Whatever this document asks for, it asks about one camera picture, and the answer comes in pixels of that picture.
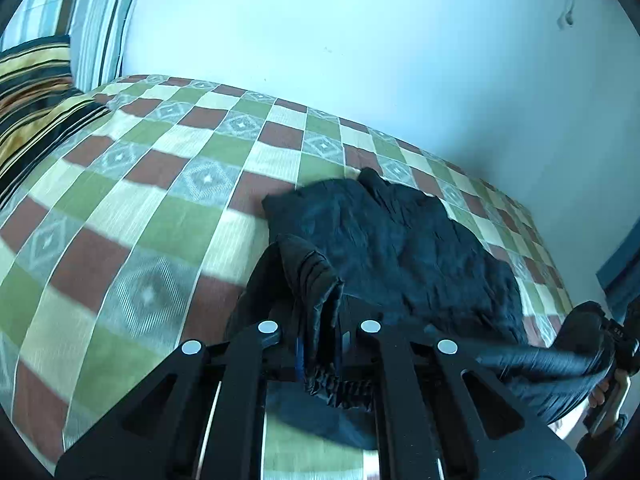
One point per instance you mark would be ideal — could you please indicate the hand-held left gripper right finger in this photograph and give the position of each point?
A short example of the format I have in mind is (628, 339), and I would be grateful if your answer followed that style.
(395, 365)

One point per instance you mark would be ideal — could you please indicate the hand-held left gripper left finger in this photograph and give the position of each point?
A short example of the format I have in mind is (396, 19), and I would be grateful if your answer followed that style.
(245, 360)

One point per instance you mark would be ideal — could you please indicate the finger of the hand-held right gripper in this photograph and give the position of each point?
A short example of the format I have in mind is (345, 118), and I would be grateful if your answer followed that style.
(582, 325)

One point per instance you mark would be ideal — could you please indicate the black quilted jacket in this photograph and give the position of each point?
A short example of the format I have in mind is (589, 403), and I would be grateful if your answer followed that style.
(400, 240)

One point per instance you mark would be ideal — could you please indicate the person's right hand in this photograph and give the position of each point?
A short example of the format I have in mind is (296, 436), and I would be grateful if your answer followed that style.
(599, 392)

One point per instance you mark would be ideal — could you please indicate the blue curtain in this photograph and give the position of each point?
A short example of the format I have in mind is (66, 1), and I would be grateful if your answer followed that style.
(620, 275)

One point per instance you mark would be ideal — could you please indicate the bed with checkered sheet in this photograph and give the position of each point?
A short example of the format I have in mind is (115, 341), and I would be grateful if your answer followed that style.
(150, 200)

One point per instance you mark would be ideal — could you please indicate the yellow black striped pillow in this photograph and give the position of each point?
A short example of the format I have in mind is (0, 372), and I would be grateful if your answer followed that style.
(35, 100)

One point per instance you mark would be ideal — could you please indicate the striped padded headboard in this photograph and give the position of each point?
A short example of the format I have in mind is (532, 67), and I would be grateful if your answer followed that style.
(75, 15)

